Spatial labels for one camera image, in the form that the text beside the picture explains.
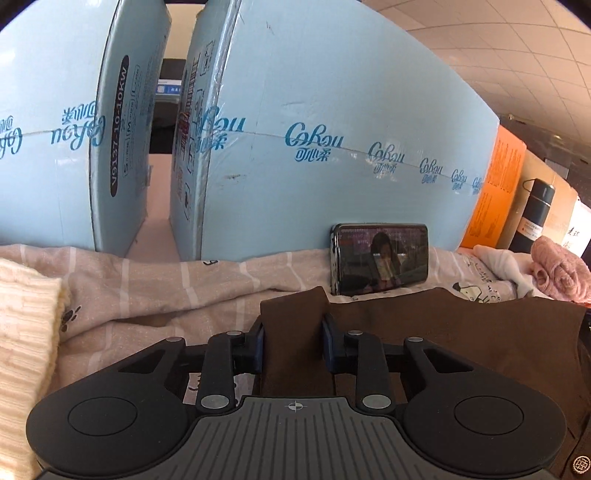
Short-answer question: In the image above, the brown garment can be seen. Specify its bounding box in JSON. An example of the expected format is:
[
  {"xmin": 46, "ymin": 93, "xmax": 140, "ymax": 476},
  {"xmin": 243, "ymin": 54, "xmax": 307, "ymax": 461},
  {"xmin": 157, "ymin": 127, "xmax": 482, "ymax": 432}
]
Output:
[{"xmin": 254, "ymin": 287, "xmax": 590, "ymax": 479}]

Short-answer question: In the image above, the black smartphone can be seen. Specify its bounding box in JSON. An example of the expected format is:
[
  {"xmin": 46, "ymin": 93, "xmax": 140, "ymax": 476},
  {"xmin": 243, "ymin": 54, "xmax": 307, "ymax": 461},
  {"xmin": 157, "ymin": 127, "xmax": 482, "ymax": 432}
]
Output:
[{"xmin": 329, "ymin": 223, "xmax": 430, "ymax": 297}]

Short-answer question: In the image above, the striped cartoon bed sheet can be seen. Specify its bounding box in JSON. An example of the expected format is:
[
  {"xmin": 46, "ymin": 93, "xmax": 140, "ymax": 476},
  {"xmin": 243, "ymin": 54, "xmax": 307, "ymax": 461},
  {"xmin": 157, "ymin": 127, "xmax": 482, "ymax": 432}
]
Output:
[{"xmin": 0, "ymin": 243, "xmax": 532, "ymax": 407}]

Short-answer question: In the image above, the white folded garment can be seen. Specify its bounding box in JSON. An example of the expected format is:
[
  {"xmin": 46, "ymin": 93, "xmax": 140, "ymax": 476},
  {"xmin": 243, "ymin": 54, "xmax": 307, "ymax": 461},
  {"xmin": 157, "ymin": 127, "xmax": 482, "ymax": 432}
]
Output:
[{"xmin": 473, "ymin": 245, "xmax": 549, "ymax": 299}]

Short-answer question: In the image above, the cream knitted sweater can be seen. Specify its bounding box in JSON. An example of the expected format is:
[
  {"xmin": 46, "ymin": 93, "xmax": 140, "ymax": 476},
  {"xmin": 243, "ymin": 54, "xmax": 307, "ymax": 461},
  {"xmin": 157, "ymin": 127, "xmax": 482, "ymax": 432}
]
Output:
[{"xmin": 1, "ymin": 259, "xmax": 70, "ymax": 479}]

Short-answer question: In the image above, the dark blue vacuum bottle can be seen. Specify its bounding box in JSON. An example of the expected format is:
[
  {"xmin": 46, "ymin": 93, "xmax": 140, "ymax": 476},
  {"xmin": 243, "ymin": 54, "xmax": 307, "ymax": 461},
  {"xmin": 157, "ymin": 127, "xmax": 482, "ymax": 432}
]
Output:
[{"xmin": 509, "ymin": 178, "xmax": 555, "ymax": 253}]

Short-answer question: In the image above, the pink knitted sweater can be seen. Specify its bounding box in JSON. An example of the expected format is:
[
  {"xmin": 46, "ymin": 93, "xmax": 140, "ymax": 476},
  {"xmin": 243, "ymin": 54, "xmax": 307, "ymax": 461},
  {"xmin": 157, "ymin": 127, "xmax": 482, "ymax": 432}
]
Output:
[{"xmin": 531, "ymin": 236, "xmax": 590, "ymax": 306}]

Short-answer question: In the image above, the orange cardboard box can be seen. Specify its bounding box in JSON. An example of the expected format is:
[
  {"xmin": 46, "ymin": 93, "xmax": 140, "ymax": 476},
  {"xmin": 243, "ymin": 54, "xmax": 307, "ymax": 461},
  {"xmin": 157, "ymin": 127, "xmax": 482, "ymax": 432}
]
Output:
[{"xmin": 461, "ymin": 125, "xmax": 527, "ymax": 249}]

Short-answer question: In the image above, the light blue carton right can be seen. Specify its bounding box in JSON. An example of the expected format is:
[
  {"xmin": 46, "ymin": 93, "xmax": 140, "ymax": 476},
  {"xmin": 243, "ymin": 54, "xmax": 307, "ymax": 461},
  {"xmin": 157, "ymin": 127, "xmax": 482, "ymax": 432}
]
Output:
[{"xmin": 170, "ymin": 1, "xmax": 499, "ymax": 261}]

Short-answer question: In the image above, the light blue carton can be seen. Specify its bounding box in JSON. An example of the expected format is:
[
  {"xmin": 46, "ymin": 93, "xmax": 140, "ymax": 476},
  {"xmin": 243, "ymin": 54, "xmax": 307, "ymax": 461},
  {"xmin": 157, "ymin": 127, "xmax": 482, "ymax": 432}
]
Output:
[
  {"xmin": 1, "ymin": 0, "xmax": 171, "ymax": 256},
  {"xmin": 170, "ymin": 1, "xmax": 499, "ymax": 261}
]

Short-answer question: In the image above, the white paper bag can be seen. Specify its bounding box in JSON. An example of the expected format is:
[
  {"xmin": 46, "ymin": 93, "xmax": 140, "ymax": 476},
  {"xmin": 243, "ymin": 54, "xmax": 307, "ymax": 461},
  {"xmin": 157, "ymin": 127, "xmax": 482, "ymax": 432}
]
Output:
[{"xmin": 562, "ymin": 199, "xmax": 591, "ymax": 257}]

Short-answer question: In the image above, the brown cardboard box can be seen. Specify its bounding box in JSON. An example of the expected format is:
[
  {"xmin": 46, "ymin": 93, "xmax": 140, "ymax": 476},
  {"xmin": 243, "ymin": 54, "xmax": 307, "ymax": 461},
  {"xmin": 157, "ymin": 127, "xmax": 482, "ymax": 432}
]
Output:
[{"xmin": 496, "ymin": 149, "xmax": 579, "ymax": 250}]

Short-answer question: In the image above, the light blue carton left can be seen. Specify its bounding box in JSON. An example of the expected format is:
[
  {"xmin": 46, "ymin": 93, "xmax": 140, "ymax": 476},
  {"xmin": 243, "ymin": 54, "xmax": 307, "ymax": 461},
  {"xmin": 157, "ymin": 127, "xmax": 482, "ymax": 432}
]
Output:
[{"xmin": 1, "ymin": 0, "xmax": 171, "ymax": 256}]

